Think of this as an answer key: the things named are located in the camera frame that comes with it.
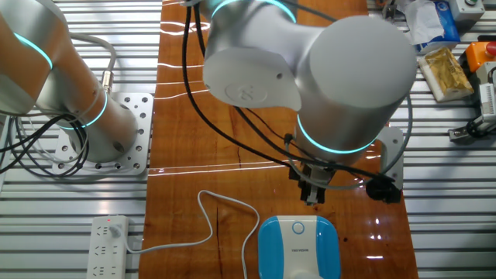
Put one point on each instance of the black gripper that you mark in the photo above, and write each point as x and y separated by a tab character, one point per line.
315	176

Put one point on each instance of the white and blue desk lamp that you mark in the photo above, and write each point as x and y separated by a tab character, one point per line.
298	248

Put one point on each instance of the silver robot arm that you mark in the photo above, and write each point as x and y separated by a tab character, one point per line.
348	77

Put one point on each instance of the grey button box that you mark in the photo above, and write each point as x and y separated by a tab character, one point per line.
465	11

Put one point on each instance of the yellow packet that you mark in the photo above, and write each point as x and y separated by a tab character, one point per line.
445	73

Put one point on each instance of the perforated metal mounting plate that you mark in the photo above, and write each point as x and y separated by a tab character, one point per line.
135	116

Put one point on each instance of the orange emergency stop box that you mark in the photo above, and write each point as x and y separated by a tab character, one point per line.
478	54

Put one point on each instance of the white power strip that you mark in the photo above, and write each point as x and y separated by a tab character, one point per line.
104	255

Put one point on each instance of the blue tissue packet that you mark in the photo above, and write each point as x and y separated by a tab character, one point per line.
447	23

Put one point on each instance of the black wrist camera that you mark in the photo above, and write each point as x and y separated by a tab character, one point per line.
381	190

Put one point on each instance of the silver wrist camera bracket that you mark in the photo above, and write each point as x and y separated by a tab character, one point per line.
393	147

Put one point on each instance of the metal corner bracket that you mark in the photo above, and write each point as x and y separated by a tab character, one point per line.
389	13
459	135

